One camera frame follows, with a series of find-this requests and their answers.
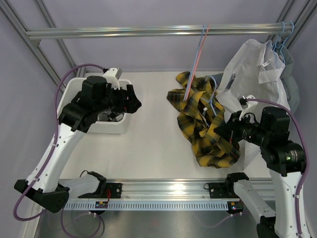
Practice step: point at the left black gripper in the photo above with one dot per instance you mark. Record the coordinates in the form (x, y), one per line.
(131, 105)

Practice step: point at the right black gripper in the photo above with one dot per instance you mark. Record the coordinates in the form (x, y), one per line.
(229, 130)

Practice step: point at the black white checkered shirt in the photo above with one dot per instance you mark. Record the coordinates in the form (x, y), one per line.
(110, 117)

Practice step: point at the yellow black plaid shirt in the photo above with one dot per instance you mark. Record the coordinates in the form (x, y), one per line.
(210, 149)

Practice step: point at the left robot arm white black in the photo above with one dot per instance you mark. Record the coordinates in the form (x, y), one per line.
(96, 96)

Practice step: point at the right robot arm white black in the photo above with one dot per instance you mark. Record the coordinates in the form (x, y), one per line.
(286, 162)

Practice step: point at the white plastic bin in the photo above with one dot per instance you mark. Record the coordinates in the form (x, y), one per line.
(103, 127)

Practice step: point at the grey garment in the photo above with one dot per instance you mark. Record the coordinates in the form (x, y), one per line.
(288, 81)

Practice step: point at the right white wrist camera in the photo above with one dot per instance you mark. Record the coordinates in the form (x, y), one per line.
(247, 105)

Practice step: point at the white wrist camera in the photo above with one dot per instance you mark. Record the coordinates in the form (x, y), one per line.
(247, 105)
(112, 76)

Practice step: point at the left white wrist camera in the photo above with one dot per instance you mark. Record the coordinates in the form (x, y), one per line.
(112, 76)

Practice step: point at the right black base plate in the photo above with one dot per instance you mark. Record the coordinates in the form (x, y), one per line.
(218, 190)

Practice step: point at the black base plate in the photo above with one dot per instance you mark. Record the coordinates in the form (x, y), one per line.
(113, 191)
(218, 190)

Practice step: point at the aluminium front rail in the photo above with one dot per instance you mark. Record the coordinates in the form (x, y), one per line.
(166, 189)

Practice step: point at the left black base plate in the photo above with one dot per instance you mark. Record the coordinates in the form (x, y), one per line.
(113, 191)

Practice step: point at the aluminium hanging rail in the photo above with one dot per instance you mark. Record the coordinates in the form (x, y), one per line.
(281, 28)

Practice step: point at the white slotted cable duct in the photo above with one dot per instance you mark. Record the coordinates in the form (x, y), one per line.
(79, 205)

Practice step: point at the light blue wire hangers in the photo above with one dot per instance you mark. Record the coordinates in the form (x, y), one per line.
(279, 44)

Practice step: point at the right aluminium frame post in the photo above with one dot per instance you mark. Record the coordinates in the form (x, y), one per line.
(301, 13)

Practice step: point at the aluminium frame post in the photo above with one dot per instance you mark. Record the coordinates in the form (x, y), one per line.
(301, 13)
(16, 21)

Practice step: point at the left aluminium frame post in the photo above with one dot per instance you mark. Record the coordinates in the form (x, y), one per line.
(16, 21)

